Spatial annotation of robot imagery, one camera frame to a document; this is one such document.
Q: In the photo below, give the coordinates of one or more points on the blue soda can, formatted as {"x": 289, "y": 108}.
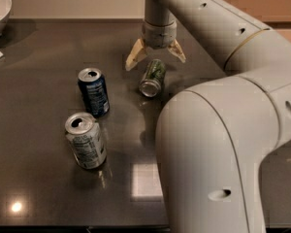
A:
{"x": 94, "y": 93}

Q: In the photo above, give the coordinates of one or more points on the green soda can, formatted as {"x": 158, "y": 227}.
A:
{"x": 152, "y": 81}

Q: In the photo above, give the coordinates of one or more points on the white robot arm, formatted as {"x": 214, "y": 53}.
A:
{"x": 212, "y": 137}

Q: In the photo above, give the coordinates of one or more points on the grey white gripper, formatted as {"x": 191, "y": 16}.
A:
{"x": 158, "y": 35}

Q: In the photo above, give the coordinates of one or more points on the silver white soda can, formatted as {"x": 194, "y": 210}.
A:
{"x": 83, "y": 133}

